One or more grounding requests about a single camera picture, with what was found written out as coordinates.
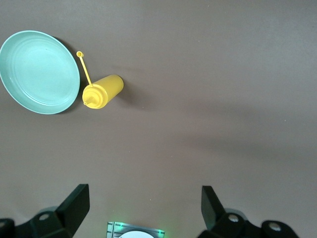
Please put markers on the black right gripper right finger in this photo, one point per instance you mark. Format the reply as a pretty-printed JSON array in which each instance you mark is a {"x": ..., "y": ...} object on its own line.
[{"x": 223, "y": 225}]

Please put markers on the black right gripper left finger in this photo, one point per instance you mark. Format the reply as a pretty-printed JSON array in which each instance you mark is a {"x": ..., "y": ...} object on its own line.
[{"x": 62, "y": 218}]

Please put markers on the yellow mustard squeeze bottle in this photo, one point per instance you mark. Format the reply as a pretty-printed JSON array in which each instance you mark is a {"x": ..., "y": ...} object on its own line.
[{"x": 106, "y": 89}]

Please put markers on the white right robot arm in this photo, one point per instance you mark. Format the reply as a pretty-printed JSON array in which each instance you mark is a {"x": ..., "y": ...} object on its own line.
[{"x": 137, "y": 235}]

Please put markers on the mint green plate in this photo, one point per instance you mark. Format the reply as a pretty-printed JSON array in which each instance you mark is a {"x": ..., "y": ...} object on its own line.
[{"x": 39, "y": 72}]

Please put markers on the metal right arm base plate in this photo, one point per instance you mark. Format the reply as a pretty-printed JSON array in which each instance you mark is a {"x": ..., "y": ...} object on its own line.
[{"x": 112, "y": 229}]

